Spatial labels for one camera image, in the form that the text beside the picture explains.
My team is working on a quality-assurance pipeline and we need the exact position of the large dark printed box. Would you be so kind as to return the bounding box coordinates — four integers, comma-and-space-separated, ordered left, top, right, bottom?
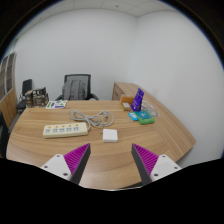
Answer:
33, 93, 50, 108

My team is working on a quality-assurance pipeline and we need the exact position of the teal box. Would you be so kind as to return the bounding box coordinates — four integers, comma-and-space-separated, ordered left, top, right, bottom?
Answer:
134, 110, 152, 120

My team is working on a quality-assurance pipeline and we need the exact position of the purple standing package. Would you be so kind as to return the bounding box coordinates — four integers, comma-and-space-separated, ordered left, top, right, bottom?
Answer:
130, 87, 146, 112

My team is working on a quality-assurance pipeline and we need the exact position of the wooden glass-door cabinet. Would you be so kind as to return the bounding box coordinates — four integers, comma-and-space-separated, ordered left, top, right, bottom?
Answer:
0, 51, 18, 129

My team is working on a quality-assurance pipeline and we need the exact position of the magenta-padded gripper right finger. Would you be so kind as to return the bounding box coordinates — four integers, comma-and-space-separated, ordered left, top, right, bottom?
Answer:
131, 143, 183, 186

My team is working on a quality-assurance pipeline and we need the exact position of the white green purple leaflet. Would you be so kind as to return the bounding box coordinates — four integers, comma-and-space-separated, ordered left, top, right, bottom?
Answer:
45, 99, 68, 110

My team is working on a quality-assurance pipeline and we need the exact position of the orange box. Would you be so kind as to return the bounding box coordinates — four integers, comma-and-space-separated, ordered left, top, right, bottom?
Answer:
120, 95, 135, 105

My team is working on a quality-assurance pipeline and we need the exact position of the small yellow labelled box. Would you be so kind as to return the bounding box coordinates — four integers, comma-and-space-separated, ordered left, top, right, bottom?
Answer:
121, 102, 132, 112

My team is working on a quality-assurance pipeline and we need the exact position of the cream power strip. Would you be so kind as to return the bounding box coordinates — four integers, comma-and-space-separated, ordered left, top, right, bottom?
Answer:
42, 121, 89, 139

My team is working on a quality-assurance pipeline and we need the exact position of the black visitor chair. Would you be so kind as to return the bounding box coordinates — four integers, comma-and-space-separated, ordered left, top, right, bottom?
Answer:
16, 78, 33, 114

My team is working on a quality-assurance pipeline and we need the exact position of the flat dark printed box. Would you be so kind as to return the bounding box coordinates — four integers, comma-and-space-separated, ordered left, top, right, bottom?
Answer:
33, 87, 47, 96

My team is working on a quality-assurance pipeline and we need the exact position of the small blue box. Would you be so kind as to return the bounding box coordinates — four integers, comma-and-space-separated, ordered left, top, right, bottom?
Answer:
128, 111, 139, 122

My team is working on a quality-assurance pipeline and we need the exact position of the green box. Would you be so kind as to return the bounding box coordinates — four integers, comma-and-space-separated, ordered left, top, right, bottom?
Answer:
138, 115, 156, 126

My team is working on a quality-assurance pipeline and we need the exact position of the clear plastic container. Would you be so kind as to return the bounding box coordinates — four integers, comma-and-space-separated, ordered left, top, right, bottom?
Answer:
141, 100, 160, 118

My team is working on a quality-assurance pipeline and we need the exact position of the grey backpack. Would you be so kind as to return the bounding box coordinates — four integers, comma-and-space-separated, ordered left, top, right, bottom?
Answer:
62, 79, 88, 100

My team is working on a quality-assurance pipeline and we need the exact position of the black leather armchair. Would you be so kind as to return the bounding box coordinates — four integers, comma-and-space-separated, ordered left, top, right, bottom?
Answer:
0, 113, 11, 158

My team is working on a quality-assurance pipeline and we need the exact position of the grey coiled power cable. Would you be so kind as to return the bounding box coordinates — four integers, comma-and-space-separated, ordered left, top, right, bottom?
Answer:
68, 109, 115, 129

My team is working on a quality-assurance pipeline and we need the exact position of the white charger block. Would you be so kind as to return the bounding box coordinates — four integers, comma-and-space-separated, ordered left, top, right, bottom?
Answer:
102, 128, 119, 144

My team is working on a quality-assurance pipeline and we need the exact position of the small brown cardboard box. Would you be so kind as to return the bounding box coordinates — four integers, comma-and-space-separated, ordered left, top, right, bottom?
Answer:
24, 89, 35, 108

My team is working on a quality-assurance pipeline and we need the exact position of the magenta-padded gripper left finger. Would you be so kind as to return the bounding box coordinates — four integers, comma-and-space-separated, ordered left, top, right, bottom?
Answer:
40, 143, 92, 185

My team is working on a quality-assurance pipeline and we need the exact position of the low wooden side cabinet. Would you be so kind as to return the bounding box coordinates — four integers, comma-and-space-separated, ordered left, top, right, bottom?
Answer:
111, 82, 141, 102

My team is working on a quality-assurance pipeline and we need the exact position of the black mesh office chair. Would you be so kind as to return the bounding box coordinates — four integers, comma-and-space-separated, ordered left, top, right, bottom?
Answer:
54, 73, 100, 101

